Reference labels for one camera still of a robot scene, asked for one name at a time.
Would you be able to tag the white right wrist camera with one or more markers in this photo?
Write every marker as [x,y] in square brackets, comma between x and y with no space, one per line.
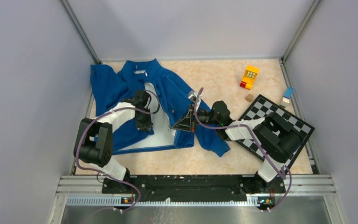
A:
[192,96]

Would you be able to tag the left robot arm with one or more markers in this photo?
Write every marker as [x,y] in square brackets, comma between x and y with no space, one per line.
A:
[94,141]

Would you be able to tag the yellow red toy block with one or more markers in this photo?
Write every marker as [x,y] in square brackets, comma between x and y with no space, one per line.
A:
[249,77]

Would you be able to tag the blue zip jacket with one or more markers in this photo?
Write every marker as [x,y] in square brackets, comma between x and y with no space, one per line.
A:
[110,87]

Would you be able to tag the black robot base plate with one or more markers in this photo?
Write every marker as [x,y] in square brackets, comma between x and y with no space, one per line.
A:
[193,188]

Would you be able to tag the small brown wooden cube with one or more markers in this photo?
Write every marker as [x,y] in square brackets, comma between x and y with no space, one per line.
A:
[249,98]

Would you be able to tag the aluminium frame rail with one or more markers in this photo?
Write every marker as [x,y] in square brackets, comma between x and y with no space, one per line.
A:
[81,190]

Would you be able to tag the black white checkerboard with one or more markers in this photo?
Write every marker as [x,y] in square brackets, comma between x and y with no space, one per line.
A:
[263,106]

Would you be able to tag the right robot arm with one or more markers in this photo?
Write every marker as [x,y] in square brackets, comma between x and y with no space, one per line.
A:
[276,138]

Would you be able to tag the blue white small block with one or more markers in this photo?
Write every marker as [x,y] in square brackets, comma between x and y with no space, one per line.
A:
[285,101]

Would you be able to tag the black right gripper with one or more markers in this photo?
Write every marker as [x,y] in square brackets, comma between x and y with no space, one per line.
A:
[187,123]

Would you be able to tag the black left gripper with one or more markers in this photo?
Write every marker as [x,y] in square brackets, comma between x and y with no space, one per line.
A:
[145,126]

